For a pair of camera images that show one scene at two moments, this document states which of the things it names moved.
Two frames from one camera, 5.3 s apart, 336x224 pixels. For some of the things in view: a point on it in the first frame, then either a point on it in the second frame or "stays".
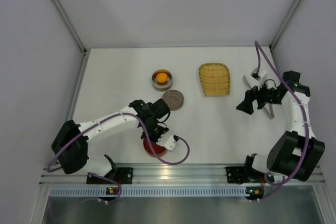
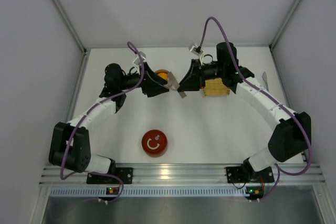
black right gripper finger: x=247 y=105 -> x=194 y=75
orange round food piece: x=161 y=77 stays
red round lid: x=159 y=150 stays
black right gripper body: x=254 y=97 -> x=197 y=75
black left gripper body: x=155 y=134 -> x=146 y=80
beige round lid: x=174 y=99 -> x=173 y=84
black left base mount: x=123 y=176 stays
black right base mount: x=243 y=174 stays
